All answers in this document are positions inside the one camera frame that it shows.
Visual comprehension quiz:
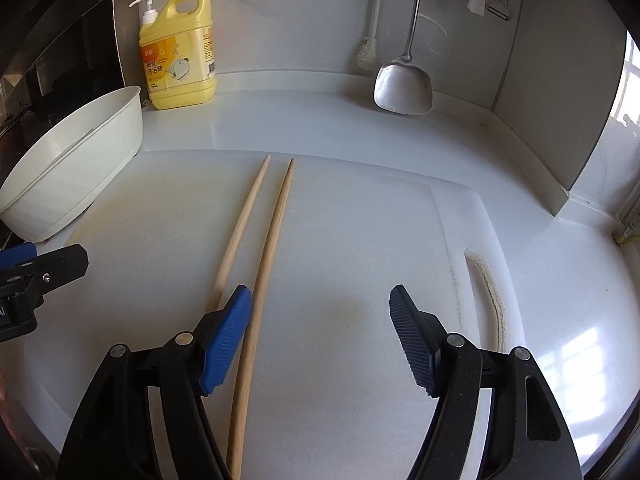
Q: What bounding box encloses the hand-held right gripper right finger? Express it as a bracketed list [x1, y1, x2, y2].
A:
[389, 284, 583, 480]

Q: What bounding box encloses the metal peeler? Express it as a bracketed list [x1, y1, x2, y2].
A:
[486, 0, 515, 22]

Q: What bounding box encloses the white oval basin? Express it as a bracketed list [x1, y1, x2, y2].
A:
[0, 85, 144, 243]

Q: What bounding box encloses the black kitchen appliance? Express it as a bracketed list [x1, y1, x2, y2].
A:
[0, 0, 126, 161]

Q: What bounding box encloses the yellow detergent bottle with pump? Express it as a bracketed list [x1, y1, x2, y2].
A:
[128, 0, 218, 111]

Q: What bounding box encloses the long wooden chopstick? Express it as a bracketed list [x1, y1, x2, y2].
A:
[206, 155, 272, 313]
[226, 158, 297, 480]

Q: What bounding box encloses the stainless steel spatula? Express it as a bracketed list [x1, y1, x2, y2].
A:
[373, 0, 433, 116]

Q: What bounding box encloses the white plastic cutting board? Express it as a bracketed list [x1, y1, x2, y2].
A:
[10, 149, 528, 480]

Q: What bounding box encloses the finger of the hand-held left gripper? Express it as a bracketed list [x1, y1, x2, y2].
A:
[0, 242, 39, 273]
[0, 244, 90, 311]

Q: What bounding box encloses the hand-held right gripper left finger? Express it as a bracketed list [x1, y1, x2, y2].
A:
[55, 284, 253, 480]

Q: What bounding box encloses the white bottle brush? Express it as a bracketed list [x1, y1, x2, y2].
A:
[354, 0, 386, 72]

